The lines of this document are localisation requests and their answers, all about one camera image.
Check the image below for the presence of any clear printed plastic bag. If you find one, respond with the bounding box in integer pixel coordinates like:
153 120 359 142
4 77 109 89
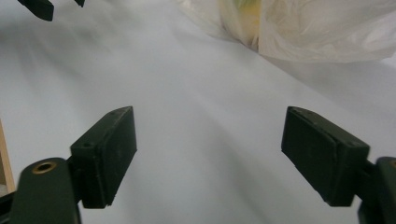
177 0 396 64

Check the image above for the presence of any yellow juice carton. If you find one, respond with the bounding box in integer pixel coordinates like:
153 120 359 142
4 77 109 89
232 0 262 24

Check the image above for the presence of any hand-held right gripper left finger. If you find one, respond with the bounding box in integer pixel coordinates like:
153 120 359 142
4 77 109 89
69 105 138 209

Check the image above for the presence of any wooden table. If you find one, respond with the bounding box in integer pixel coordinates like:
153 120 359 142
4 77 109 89
0 119 16 194

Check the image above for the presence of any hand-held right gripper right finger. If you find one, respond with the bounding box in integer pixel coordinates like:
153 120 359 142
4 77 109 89
280 105 372 208

